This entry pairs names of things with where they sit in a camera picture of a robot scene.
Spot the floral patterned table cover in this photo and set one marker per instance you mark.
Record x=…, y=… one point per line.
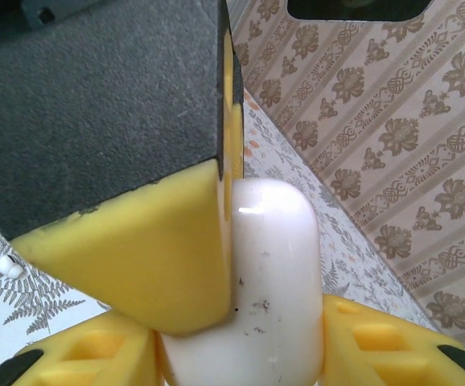
x=337, y=261

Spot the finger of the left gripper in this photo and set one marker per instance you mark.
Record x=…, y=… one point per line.
x=95, y=161
x=232, y=140

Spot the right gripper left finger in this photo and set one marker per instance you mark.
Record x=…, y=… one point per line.
x=95, y=356

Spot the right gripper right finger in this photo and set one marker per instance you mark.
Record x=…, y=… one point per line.
x=377, y=354

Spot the white earbud charging case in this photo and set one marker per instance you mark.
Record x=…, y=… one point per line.
x=272, y=261

